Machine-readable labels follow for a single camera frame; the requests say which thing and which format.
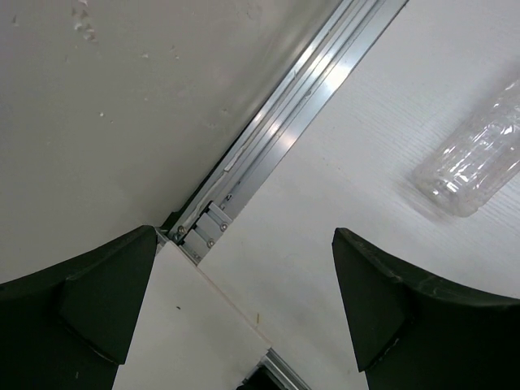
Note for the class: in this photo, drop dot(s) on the left aluminium frame rail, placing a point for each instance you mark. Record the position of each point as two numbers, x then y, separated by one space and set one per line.
340 44

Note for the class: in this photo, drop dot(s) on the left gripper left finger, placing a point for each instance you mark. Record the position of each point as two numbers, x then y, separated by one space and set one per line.
70 326

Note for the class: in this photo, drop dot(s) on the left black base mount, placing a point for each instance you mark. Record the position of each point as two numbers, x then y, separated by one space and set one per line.
273 372

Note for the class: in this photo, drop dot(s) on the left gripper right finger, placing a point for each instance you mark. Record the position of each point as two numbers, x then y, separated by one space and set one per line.
412 329

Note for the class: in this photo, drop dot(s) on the clear plastic bottle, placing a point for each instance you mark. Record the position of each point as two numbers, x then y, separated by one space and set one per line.
477 159

